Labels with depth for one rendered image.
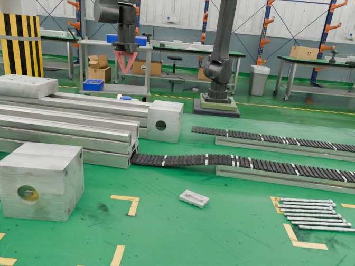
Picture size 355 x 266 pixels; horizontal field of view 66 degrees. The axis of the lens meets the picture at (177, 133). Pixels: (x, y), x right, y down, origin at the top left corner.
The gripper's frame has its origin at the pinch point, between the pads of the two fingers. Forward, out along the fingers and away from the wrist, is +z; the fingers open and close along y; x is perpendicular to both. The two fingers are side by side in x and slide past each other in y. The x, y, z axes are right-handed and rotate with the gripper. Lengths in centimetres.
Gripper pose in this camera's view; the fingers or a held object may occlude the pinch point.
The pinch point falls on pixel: (125, 70)
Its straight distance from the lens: 95.6
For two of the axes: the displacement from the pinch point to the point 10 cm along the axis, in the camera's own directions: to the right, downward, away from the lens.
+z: -0.9, 9.3, 3.4
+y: -1.2, 3.3, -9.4
